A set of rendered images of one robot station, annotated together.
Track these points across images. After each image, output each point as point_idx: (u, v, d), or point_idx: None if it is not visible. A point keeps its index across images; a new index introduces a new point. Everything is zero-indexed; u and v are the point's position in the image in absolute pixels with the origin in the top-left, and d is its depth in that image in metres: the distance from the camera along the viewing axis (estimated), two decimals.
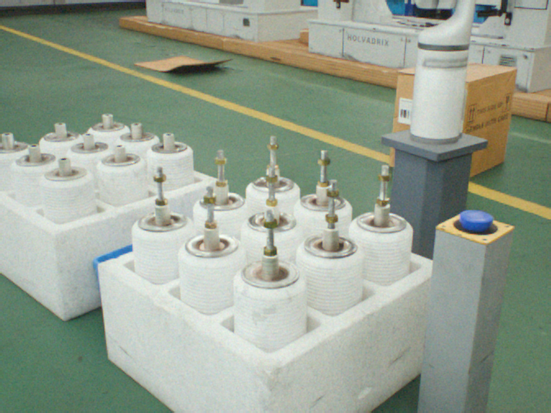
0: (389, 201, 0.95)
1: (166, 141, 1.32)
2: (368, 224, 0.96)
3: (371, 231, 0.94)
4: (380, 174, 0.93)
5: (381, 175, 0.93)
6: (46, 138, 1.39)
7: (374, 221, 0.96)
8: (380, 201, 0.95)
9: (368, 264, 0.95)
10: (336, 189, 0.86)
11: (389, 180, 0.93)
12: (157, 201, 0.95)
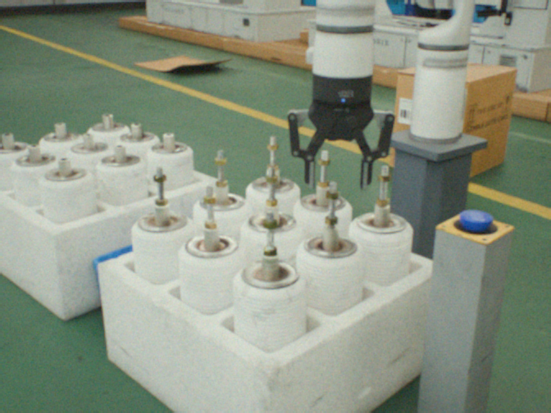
0: (389, 201, 0.95)
1: (166, 141, 1.32)
2: (368, 224, 0.96)
3: (371, 231, 0.94)
4: (380, 175, 0.93)
5: (381, 175, 0.93)
6: (46, 138, 1.39)
7: (374, 221, 0.96)
8: (380, 201, 0.95)
9: (368, 264, 0.95)
10: None
11: (389, 180, 0.93)
12: (157, 201, 0.95)
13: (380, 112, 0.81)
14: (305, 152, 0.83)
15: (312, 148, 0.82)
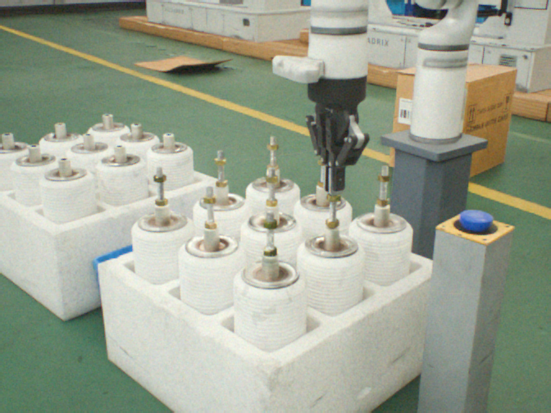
0: (389, 201, 0.95)
1: (166, 141, 1.32)
2: (368, 224, 0.96)
3: (371, 231, 0.94)
4: (380, 175, 0.93)
5: (381, 175, 0.93)
6: (46, 138, 1.39)
7: (374, 221, 0.96)
8: (380, 201, 0.95)
9: (368, 264, 0.95)
10: (337, 195, 0.86)
11: (389, 180, 0.93)
12: (157, 201, 0.95)
13: None
14: (345, 159, 0.83)
15: None
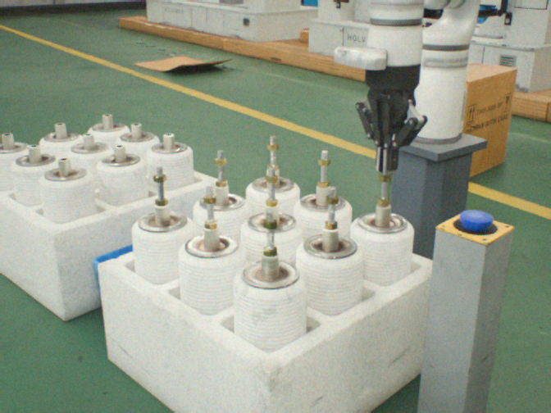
0: (379, 200, 0.96)
1: (166, 141, 1.32)
2: (366, 221, 0.97)
3: (362, 227, 0.95)
4: (389, 176, 0.93)
5: (390, 175, 0.94)
6: (46, 138, 1.39)
7: (375, 220, 0.97)
8: (389, 201, 0.95)
9: None
10: (334, 197, 0.86)
11: (386, 177, 0.95)
12: (157, 201, 0.95)
13: None
14: None
15: None
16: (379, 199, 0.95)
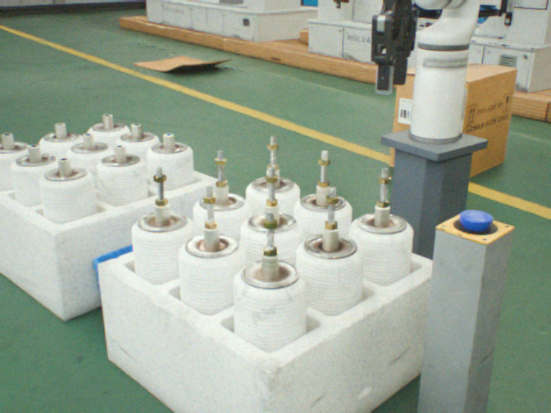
0: (383, 202, 0.96)
1: (166, 141, 1.32)
2: (383, 229, 0.94)
3: (398, 232, 0.93)
4: (385, 179, 0.93)
5: (387, 178, 0.93)
6: (46, 138, 1.39)
7: (380, 224, 0.95)
8: (387, 204, 0.94)
9: (401, 264, 0.95)
10: (334, 197, 0.86)
11: (389, 180, 0.94)
12: (157, 201, 0.95)
13: (382, 14, 0.81)
14: None
15: None
16: (377, 200, 0.95)
